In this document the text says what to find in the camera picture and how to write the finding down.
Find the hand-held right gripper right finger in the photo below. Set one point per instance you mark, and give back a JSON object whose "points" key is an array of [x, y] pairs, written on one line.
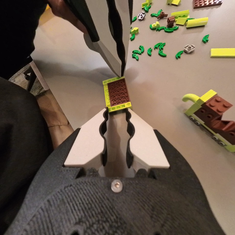
{"points": [[148, 148]]}

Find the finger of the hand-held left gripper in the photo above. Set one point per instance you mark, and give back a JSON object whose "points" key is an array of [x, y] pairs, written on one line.
{"points": [[129, 11], [102, 27]]}

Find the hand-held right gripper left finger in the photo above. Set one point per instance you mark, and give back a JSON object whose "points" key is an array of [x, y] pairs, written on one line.
{"points": [[84, 146]]}

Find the lime brick panel with face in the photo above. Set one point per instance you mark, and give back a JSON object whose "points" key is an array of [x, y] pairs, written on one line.
{"points": [[118, 93]]}

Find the person's left forearm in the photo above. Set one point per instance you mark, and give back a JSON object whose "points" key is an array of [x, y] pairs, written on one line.
{"points": [[18, 36]]}

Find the person's left hand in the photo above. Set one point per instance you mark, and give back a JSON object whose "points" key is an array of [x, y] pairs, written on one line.
{"points": [[62, 9]]}

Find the dark brown round plate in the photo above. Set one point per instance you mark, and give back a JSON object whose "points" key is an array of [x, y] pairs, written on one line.
{"points": [[139, 16]]}

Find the small lime tile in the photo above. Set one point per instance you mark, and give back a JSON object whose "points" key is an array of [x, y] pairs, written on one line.
{"points": [[144, 5]]}

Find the small lime brick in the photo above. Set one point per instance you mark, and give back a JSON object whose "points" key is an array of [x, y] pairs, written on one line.
{"points": [[157, 24], [135, 30]]}

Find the brown branch connector piece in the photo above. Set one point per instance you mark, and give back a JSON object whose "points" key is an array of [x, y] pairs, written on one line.
{"points": [[162, 15]]}

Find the brown round brick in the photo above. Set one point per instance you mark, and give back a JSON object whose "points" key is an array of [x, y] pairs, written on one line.
{"points": [[170, 21]]}

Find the lime round brick with tile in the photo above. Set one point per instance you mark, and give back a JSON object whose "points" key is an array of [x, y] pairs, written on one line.
{"points": [[174, 1]]}

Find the square lime tile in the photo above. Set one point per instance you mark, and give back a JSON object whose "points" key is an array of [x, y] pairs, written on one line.
{"points": [[181, 21]]}

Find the scatter of green leaf pieces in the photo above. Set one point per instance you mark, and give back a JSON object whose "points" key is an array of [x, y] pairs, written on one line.
{"points": [[162, 53]]}

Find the person's black jacket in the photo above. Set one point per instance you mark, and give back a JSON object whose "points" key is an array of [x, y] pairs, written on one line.
{"points": [[18, 146]]}

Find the lime curved brick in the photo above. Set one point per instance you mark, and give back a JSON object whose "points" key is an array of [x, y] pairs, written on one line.
{"points": [[197, 22]]}

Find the grey round plate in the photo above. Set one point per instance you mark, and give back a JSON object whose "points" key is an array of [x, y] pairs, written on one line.
{"points": [[186, 50]]}

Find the brown and lime brick assembly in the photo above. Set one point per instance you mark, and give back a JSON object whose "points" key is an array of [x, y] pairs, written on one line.
{"points": [[216, 113]]}

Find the brown studded plate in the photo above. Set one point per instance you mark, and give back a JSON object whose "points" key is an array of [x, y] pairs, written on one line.
{"points": [[207, 3]]}

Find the black chair base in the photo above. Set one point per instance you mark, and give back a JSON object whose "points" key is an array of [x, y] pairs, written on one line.
{"points": [[30, 75]]}

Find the long lime flat tile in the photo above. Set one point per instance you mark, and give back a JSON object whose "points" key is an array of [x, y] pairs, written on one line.
{"points": [[223, 52]]}

